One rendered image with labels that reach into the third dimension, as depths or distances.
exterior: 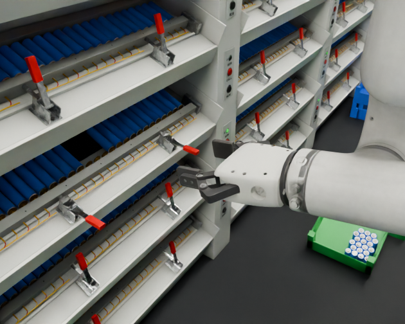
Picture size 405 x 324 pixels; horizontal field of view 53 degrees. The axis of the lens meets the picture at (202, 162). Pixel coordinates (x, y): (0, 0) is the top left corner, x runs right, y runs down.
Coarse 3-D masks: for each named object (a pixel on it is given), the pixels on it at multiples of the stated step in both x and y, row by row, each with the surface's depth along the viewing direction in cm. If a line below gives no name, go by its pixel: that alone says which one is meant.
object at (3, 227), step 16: (176, 112) 93; (192, 112) 97; (160, 128) 88; (176, 128) 92; (128, 144) 82; (144, 144) 85; (112, 160) 78; (80, 176) 73; (48, 192) 69; (64, 192) 70; (32, 208) 66; (0, 224) 63; (16, 224) 64
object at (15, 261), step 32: (192, 96) 99; (192, 128) 95; (128, 160) 82; (160, 160) 85; (96, 192) 75; (128, 192) 79; (32, 224) 67; (64, 224) 69; (0, 256) 62; (32, 256) 63; (0, 288) 61
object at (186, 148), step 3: (171, 138) 86; (171, 141) 87; (174, 141) 87; (174, 144) 86; (177, 144) 86; (180, 144) 86; (180, 147) 86; (183, 147) 85; (186, 147) 85; (189, 147) 85; (192, 147) 85; (186, 150) 85; (189, 150) 84; (192, 150) 84; (195, 150) 84; (198, 150) 84; (192, 153) 84; (195, 153) 83; (198, 153) 84
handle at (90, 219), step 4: (72, 208) 68; (76, 208) 69; (76, 212) 68; (80, 212) 68; (84, 212) 68; (80, 216) 68; (84, 216) 67; (88, 216) 67; (92, 216) 67; (88, 220) 66; (92, 220) 66; (96, 220) 66; (100, 220) 66; (92, 224) 66; (96, 224) 66; (100, 224) 66; (104, 224) 66; (100, 228) 66
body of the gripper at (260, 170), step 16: (256, 144) 61; (224, 160) 58; (240, 160) 56; (256, 160) 55; (272, 160) 55; (288, 160) 52; (224, 176) 55; (240, 176) 53; (256, 176) 52; (272, 176) 52; (240, 192) 54; (256, 192) 54; (272, 192) 52
